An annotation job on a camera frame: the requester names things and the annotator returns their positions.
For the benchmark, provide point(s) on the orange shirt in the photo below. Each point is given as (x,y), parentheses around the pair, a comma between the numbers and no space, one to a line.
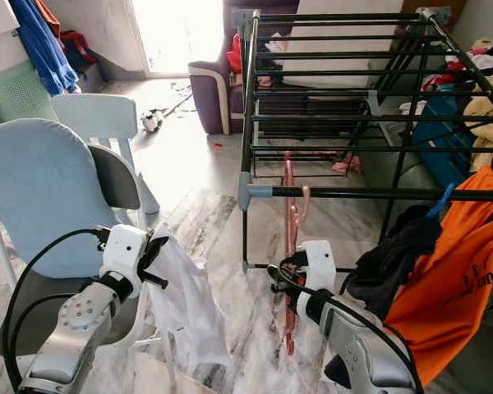
(460,271)

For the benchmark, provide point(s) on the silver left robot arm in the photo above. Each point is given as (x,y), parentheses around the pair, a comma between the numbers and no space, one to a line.
(74,328)

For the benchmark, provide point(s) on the dark navy garment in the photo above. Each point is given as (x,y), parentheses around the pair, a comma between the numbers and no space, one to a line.
(394,254)

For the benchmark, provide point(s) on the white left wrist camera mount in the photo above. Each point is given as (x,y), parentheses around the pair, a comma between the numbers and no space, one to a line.
(125,246)

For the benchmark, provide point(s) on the blue towel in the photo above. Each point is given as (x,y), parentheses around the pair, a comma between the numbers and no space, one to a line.
(45,49)

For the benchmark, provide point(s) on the green plastic basket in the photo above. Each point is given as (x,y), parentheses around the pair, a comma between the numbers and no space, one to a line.
(20,90)

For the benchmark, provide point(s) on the blue bag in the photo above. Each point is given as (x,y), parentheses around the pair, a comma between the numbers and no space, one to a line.
(444,135)

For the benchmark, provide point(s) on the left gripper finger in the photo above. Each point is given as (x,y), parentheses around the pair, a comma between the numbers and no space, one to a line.
(153,248)

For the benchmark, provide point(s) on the black metal drying rack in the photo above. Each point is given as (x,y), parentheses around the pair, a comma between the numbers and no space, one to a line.
(361,193)

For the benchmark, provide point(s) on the white pad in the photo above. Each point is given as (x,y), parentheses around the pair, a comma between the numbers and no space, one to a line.
(345,46)

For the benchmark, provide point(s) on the purple armchair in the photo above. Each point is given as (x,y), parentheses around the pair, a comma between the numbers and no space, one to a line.
(209,98)

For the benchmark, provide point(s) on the white shirt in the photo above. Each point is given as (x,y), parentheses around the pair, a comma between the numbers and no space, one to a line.
(193,312)

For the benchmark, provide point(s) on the red garment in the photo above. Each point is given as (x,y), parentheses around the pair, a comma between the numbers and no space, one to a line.
(235,53)

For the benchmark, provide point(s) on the light blue kids chair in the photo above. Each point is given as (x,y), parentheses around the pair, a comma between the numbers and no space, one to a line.
(94,115)

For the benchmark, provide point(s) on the grey folding chair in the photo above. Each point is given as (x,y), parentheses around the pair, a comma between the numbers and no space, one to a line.
(115,176)

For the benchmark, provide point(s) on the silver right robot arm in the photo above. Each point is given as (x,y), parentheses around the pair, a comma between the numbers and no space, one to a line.
(361,353)

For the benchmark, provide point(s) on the beige cloth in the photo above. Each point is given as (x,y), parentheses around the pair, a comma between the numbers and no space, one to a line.
(489,115)

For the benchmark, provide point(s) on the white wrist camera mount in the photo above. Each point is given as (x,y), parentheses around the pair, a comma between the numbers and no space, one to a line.
(125,246)
(318,261)

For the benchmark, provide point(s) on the dark red bag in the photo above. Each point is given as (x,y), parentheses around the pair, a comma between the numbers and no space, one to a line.
(76,49)

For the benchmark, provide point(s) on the small white toy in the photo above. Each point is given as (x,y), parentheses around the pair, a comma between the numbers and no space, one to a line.
(152,121)

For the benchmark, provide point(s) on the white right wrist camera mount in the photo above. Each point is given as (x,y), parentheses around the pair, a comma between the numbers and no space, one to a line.
(318,261)

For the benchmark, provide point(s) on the blue plastic hanger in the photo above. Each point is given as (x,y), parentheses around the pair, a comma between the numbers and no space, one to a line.
(441,201)

